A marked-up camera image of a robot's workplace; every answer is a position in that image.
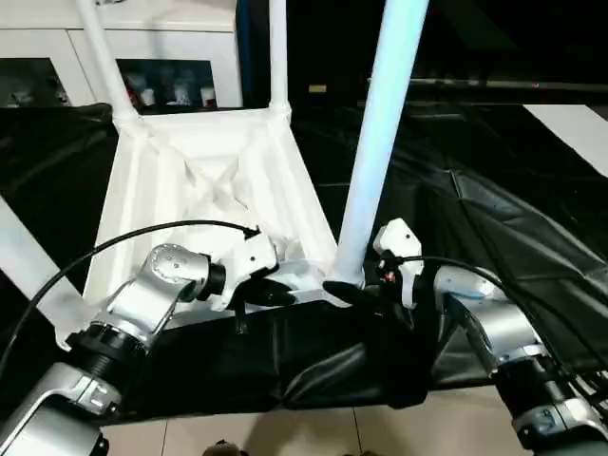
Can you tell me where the white plastic table top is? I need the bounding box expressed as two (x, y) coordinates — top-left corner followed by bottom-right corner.
(52, 104), (368, 352)

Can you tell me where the white plastic table leg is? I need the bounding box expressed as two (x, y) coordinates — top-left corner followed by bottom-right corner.
(268, 0), (291, 118)
(74, 0), (143, 127)
(325, 0), (432, 289)
(0, 194), (96, 343)

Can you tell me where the black mat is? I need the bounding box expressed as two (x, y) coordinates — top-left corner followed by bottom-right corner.
(0, 102), (608, 419)

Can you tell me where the silver metal bar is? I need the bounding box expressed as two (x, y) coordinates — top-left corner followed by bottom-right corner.
(370, 78), (608, 91)

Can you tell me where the white flat board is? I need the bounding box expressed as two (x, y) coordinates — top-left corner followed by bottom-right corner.
(522, 104), (608, 180)

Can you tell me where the black case with yellow label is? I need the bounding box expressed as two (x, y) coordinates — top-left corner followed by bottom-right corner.
(235, 0), (381, 110)

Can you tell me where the white cabinet with windows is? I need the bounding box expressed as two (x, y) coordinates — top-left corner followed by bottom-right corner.
(0, 0), (243, 113)

